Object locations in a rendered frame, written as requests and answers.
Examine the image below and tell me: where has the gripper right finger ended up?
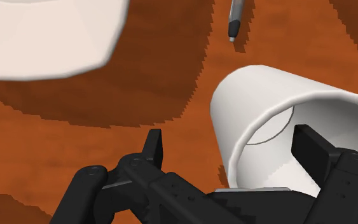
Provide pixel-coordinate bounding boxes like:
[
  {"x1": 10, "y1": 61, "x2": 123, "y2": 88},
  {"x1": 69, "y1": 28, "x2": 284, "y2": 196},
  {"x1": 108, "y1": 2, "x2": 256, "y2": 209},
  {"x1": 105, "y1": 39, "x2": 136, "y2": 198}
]
[{"x1": 291, "y1": 124, "x2": 358, "y2": 224}]

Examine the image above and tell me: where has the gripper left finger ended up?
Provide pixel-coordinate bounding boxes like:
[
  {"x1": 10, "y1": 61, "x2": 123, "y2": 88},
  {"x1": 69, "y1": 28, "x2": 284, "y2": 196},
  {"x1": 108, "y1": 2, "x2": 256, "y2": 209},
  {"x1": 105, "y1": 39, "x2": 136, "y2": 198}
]
[{"x1": 49, "y1": 129, "x2": 245, "y2": 224}]

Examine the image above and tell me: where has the white cup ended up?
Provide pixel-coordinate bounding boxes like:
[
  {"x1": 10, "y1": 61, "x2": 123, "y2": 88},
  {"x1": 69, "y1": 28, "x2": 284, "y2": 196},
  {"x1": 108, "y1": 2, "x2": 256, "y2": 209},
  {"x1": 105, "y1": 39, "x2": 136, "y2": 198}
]
[{"x1": 210, "y1": 64, "x2": 358, "y2": 197}]

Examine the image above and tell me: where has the white bowl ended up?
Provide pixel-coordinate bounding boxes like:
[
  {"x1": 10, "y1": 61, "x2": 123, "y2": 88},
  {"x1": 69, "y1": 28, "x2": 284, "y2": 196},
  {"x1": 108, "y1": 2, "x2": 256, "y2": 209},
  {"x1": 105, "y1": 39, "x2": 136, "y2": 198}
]
[{"x1": 0, "y1": 0, "x2": 130, "y2": 82}]

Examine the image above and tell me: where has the grey and black pen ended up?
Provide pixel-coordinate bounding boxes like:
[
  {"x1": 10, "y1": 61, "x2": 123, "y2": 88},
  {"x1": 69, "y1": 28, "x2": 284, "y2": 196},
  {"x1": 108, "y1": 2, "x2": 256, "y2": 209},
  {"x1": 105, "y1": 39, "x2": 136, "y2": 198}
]
[{"x1": 228, "y1": 0, "x2": 245, "y2": 43}]

